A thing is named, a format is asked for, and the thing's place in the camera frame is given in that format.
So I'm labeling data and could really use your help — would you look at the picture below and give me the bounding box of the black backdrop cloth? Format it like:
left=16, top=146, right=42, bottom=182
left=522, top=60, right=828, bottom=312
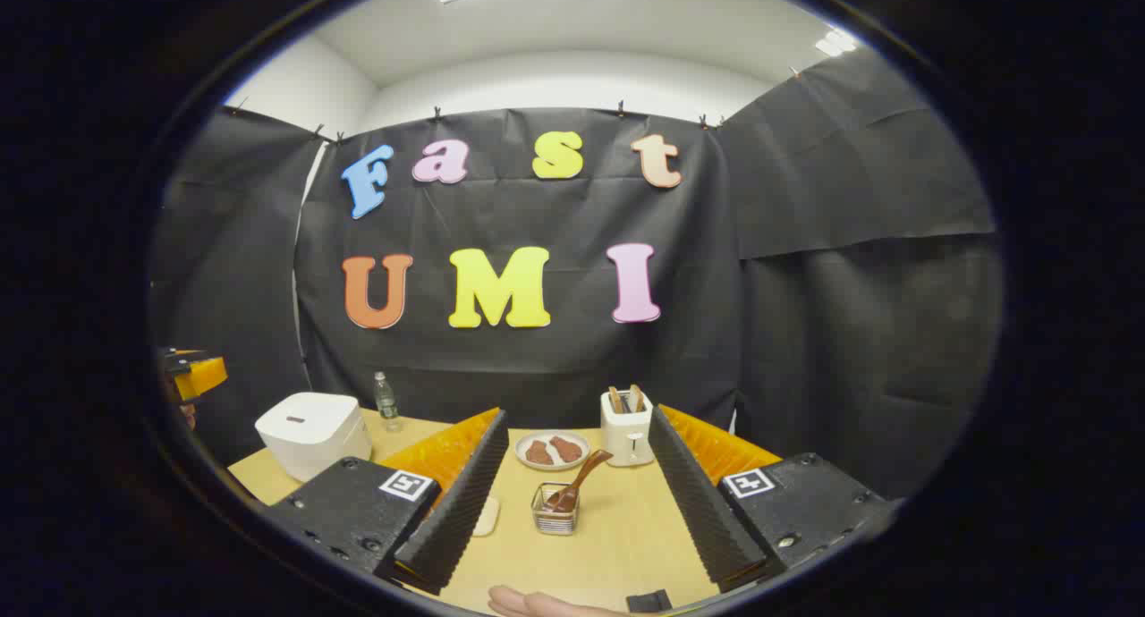
left=150, top=49, right=1005, bottom=502

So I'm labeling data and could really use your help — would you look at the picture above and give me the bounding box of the brown wooden spoon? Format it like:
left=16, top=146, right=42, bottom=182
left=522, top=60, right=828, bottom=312
left=546, top=450, right=615, bottom=513

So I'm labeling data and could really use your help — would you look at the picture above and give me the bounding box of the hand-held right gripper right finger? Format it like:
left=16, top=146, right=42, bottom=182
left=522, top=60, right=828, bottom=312
left=648, top=404, right=895, bottom=593

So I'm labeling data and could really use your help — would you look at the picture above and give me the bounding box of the white toaster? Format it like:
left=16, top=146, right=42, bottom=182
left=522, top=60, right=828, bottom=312
left=600, top=389, right=656, bottom=468

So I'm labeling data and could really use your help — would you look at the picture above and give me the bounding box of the clear plastic water bottle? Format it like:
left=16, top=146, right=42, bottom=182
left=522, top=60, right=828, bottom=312
left=373, top=372, right=403, bottom=432

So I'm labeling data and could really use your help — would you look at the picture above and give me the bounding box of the white round plate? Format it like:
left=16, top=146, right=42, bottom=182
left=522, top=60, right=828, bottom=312
left=514, top=431, right=591, bottom=471

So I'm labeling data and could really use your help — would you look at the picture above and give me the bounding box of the metal wire chopstick holder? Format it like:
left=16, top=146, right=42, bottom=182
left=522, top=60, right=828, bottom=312
left=531, top=482, right=581, bottom=536

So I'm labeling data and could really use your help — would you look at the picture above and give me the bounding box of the white rice cooker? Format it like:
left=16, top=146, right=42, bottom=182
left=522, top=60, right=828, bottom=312
left=255, top=392, right=372, bottom=482

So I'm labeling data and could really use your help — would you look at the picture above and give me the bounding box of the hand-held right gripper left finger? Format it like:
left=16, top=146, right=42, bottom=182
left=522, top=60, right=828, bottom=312
left=266, top=408, right=510, bottom=596

